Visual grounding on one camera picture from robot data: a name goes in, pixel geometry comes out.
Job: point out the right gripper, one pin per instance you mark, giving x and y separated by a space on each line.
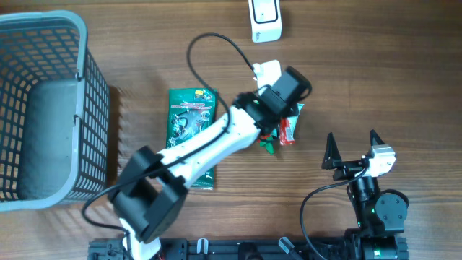
333 160

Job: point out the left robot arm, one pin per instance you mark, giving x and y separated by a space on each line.
153 186

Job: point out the grey plastic shopping basket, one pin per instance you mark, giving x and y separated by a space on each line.
55 106

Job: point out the red chili sauce bottle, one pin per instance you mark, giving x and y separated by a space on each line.
267 142

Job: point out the white barcode scanner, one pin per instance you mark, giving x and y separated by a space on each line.
265 20

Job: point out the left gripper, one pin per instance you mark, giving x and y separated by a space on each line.
292 107

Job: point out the mint wet wipes pack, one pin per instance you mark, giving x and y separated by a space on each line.
294 110

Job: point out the red sauce sachet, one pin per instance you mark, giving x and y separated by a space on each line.
286 130

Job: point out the green 3M gloves package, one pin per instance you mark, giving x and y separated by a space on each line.
191 110

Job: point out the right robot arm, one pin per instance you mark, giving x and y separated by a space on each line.
380 213

